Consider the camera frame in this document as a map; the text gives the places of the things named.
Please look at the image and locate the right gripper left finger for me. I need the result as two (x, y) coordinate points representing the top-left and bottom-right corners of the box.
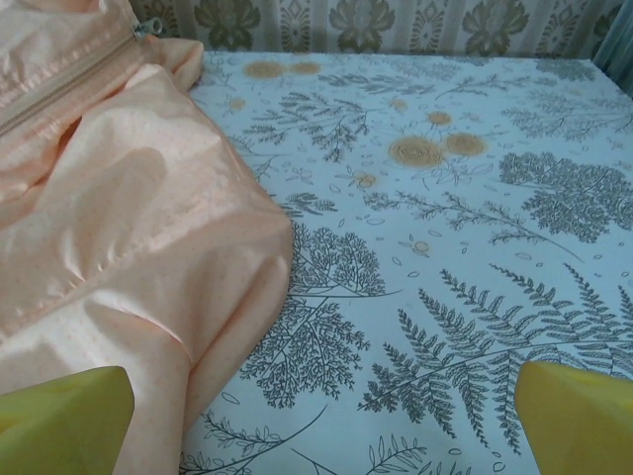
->
(0, 365), (136, 475)

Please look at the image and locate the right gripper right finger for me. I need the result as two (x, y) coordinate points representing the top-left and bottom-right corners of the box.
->
(513, 359), (633, 475)

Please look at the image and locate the orange and green zip jacket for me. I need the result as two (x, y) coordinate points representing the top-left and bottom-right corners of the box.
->
(0, 0), (294, 449)

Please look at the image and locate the floral patterned table cover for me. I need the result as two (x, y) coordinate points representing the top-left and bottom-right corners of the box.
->
(180, 48), (633, 475)

